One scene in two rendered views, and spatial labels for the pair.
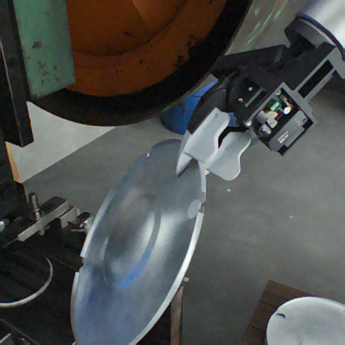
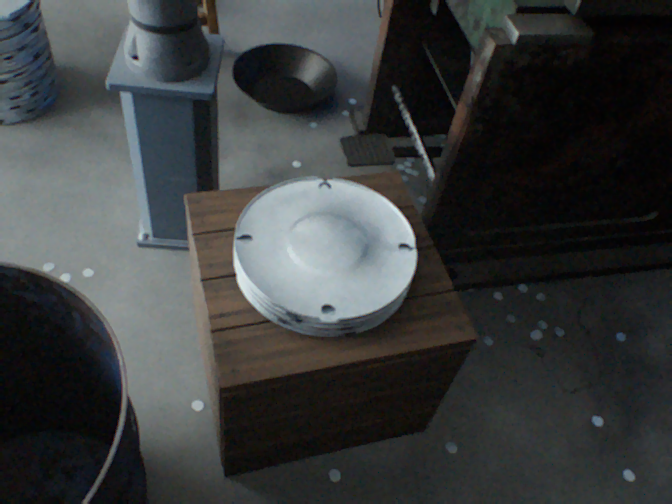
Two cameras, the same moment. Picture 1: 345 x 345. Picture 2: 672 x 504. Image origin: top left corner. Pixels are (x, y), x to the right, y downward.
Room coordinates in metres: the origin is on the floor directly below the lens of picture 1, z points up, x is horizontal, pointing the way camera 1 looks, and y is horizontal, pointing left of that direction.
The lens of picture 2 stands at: (1.05, -0.89, 1.17)
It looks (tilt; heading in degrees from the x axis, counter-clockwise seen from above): 50 degrees down; 127
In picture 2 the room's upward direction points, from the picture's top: 11 degrees clockwise
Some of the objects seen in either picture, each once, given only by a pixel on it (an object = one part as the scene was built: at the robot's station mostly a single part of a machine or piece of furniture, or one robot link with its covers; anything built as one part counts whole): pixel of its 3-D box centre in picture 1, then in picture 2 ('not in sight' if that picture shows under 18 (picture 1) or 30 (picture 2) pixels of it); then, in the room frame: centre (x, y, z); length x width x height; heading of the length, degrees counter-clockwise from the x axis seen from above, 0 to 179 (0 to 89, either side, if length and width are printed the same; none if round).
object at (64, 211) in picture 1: (39, 212); not in sight; (0.71, 0.28, 0.76); 0.17 x 0.06 x 0.10; 148
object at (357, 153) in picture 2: not in sight; (456, 151); (0.50, 0.26, 0.14); 0.59 x 0.10 x 0.05; 58
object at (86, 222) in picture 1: (87, 232); not in sight; (0.65, 0.17, 0.75); 0.03 x 0.03 x 0.10; 58
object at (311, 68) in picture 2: not in sight; (284, 83); (-0.06, 0.18, 0.04); 0.30 x 0.30 x 0.07
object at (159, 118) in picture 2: not in sight; (176, 149); (0.17, -0.34, 0.23); 0.19 x 0.19 x 0.45; 46
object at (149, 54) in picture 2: not in sight; (166, 33); (0.17, -0.34, 0.50); 0.15 x 0.15 x 0.10
